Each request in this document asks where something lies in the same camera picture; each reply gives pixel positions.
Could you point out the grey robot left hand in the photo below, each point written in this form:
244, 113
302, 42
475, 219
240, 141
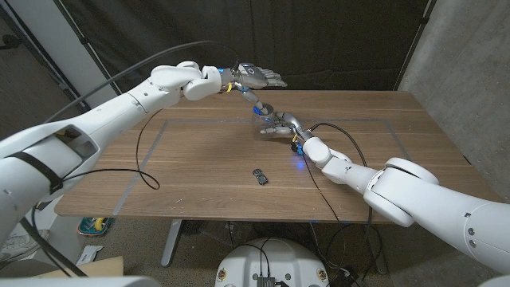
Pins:
255, 77

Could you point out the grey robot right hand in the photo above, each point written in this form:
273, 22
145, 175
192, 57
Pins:
295, 124

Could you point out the silver metal jar lid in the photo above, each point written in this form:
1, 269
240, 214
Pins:
270, 108

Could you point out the clear glass jar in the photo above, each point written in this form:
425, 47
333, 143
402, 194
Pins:
266, 137

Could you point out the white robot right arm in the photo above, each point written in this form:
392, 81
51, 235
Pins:
418, 199

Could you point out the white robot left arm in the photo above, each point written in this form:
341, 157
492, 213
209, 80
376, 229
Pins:
119, 107

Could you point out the small dark toy car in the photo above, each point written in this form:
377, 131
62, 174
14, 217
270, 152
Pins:
260, 177

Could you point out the black backdrop curtain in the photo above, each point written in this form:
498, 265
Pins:
318, 40

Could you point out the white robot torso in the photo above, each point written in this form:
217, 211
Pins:
279, 259

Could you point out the black backdrop stand pole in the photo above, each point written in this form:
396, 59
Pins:
83, 40
414, 45

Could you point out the grey metal table leg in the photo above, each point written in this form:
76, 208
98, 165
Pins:
376, 255
171, 239

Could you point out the black floor device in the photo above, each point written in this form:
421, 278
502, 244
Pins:
346, 277

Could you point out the blue yellow floor tool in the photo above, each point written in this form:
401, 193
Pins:
95, 226

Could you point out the white floor scrap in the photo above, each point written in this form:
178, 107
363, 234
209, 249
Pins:
89, 255

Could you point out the brown cardboard piece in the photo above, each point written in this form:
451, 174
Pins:
91, 269

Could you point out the grey sneaker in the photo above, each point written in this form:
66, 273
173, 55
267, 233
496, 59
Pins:
34, 239

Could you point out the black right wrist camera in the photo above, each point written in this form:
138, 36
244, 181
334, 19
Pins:
294, 147

